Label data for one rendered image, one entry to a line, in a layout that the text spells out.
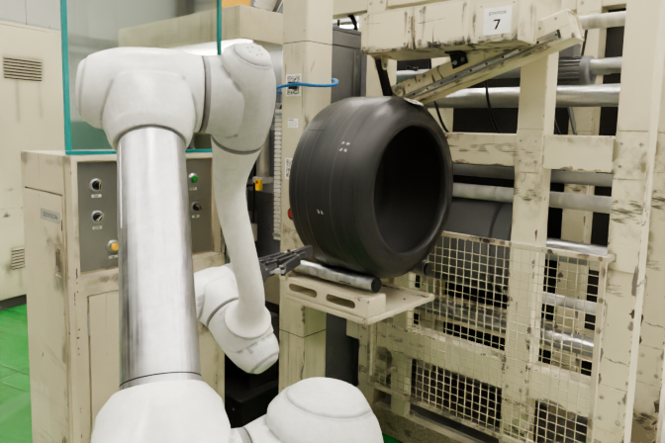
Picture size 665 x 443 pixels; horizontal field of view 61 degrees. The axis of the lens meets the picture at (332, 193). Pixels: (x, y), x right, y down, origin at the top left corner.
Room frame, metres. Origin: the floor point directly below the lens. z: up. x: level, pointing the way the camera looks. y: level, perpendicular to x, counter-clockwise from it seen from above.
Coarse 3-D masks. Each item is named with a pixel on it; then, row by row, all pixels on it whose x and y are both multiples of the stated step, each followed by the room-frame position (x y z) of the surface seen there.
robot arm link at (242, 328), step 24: (216, 144) 1.03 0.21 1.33; (216, 168) 1.07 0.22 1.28; (240, 168) 1.06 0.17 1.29; (216, 192) 1.11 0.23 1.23; (240, 192) 1.11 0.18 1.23; (240, 216) 1.12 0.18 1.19; (240, 240) 1.12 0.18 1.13; (240, 264) 1.13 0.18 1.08; (240, 288) 1.14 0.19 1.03; (216, 312) 1.23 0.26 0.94; (240, 312) 1.16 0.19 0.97; (264, 312) 1.20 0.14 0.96; (216, 336) 1.22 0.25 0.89; (240, 336) 1.17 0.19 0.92; (264, 336) 1.19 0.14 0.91; (240, 360) 1.17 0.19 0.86; (264, 360) 1.17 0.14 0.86
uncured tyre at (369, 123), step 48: (384, 96) 1.77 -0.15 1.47; (336, 144) 1.61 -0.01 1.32; (384, 144) 1.62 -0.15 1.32; (432, 144) 1.97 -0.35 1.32; (336, 192) 1.57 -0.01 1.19; (384, 192) 2.08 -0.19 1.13; (432, 192) 2.00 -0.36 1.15; (336, 240) 1.61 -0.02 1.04; (384, 240) 1.63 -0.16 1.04; (432, 240) 1.83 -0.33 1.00
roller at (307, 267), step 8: (304, 264) 1.83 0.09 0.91; (312, 264) 1.81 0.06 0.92; (320, 264) 1.80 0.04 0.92; (304, 272) 1.83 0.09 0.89; (312, 272) 1.80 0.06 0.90; (320, 272) 1.78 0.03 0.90; (328, 272) 1.76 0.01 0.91; (336, 272) 1.73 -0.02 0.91; (344, 272) 1.72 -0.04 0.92; (352, 272) 1.71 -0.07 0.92; (336, 280) 1.73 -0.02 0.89; (344, 280) 1.71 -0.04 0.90; (352, 280) 1.68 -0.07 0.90; (360, 280) 1.67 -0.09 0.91; (368, 280) 1.65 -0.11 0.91; (376, 280) 1.64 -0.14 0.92; (360, 288) 1.67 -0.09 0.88; (368, 288) 1.64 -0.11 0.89; (376, 288) 1.64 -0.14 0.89
